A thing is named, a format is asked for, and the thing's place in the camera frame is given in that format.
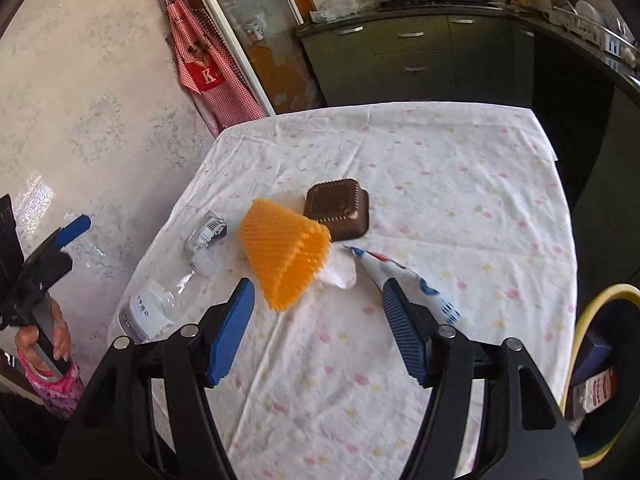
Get white dotted tablecloth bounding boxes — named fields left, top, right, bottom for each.
left=117, top=102, right=576, bottom=480

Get black gas stove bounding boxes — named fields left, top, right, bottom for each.
left=377, top=0, right=501, bottom=11

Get person's left forearm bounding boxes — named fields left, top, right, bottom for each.
left=15, top=352, right=85, bottom=420

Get white toothpaste tube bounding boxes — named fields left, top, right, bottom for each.
left=345, top=246, right=462, bottom=328

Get glass sliding door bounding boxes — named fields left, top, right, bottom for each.
left=182, top=0, right=326, bottom=116

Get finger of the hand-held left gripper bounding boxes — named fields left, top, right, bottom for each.
left=47, top=214, right=92, bottom=256

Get white milk carton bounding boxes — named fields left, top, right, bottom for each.
left=565, top=366, right=618, bottom=418

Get red checked apron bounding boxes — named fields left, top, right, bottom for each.
left=154, top=0, right=268, bottom=136

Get clear plastic bottle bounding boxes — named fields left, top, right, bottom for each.
left=118, top=252, right=221, bottom=345

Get clear plastic bag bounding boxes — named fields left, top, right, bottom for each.
left=310, top=0, right=361, bottom=23

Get brown plastic box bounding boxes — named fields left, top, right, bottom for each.
left=302, top=178, right=371, bottom=242

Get dark kitchen countertop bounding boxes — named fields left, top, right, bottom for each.
left=292, top=2, right=640, bottom=86

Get yellow rimmed dark trash bin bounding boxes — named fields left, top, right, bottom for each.
left=560, top=283, right=640, bottom=463

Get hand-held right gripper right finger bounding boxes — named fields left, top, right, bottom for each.
left=381, top=276, right=585, bottom=480

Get purple cardboard box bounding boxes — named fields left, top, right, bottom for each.
left=570, top=327, right=615, bottom=386

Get white dish rack with dishes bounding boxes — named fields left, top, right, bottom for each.
left=542, top=0, right=638, bottom=68

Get green lower kitchen cabinets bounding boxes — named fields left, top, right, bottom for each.
left=295, top=10, right=640, bottom=311

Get orange foam net sleeve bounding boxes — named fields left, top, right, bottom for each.
left=237, top=198, right=332, bottom=312

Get person's left hand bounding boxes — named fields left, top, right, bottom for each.
left=15, top=302, right=72, bottom=377

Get white tissue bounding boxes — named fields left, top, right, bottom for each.
left=320, top=247, right=358, bottom=290

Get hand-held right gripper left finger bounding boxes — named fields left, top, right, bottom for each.
left=50, top=277, right=256, bottom=480

